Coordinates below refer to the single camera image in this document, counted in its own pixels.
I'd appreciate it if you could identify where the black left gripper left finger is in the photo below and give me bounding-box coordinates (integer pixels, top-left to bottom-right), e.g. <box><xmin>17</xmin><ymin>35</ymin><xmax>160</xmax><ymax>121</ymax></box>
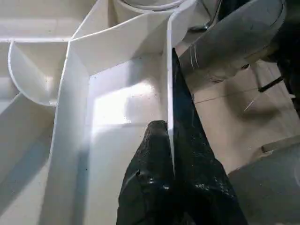
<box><xmin>116</xmin><ymin>119</ymin><xmax>176</xmax><ymax>225</ymax></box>

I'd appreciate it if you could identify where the white plastic table top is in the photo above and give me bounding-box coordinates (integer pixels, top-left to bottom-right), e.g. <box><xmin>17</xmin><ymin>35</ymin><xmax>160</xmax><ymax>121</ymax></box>
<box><xmin>0</xmin><ymin>0</ymin><xmax>197</xmax><ymax>225</ymax></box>

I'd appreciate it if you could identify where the black work mat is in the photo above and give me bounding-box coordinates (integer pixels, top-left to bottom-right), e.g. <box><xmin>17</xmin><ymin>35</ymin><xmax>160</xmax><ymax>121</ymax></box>
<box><xmin>172</xmin><ymin>46</ymin><xmax>213</xmax><ymax>166</ymax></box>

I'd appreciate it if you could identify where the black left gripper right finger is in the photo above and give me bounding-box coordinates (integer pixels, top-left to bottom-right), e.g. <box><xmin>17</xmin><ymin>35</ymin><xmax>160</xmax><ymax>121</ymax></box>
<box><xmin>173</xmin><ymin>127</ymin><xmax>249</xmax><ymax>225</ymax></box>

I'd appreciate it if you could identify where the black metal floor bar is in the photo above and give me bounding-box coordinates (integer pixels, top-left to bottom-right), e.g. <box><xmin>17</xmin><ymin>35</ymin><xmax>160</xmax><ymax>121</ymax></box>
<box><xmin>257</xmin><ymin>78</ymin><xmax>284</xmax><ymax>93</ymax></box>

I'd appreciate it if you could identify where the white plastic table leg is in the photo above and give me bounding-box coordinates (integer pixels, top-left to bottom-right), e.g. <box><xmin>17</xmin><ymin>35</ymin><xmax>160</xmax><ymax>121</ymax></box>
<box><xmin>116</xmin><ymin>0</ymin><xmax>186</xmax><ymax>12</ymax></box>

